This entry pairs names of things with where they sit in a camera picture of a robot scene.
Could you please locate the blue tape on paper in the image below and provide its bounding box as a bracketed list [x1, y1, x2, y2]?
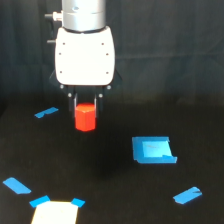
[71, 198, 85, 208]
[29, 195, 50, 208]

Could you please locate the blue tape strip far left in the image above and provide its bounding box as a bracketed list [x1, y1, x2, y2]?
[3, 177, 31, 194]

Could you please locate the light blue taped square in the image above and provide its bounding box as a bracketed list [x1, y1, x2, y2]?
[132, 136, 177, 164]

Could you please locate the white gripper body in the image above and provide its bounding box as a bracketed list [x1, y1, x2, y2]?
[50, 26, 122, 98]

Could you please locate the white paper sheet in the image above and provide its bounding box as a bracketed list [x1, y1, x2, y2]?
[31, 201, 78, 224]

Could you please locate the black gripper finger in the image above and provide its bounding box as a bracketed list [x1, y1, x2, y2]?
[94, 93, 103, 118]
[68, 93, 78, 117]

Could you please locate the blue tape on paper right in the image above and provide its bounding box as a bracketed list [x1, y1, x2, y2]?
[71, 198, 85, 208]

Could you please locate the red hexagonal block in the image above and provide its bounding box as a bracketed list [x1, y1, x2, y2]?
[75, 103, 96, 132]

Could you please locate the blue tape strip right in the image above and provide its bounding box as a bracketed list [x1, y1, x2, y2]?
[173, 187, 202, 205]

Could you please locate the blue tape strip back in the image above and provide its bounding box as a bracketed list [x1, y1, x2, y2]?
[34, 107, 58, 119]

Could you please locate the blue tape on paper left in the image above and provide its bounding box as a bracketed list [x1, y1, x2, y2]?
[29, 195, 50, 208]

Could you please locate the blue tape strip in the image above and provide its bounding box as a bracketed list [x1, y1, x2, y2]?
[3, 177, 31, 194]
[173, 187, 202, 205]
[34, 107, 58, 119]

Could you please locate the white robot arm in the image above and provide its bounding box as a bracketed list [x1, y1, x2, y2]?
[45, 0, 116, 118]

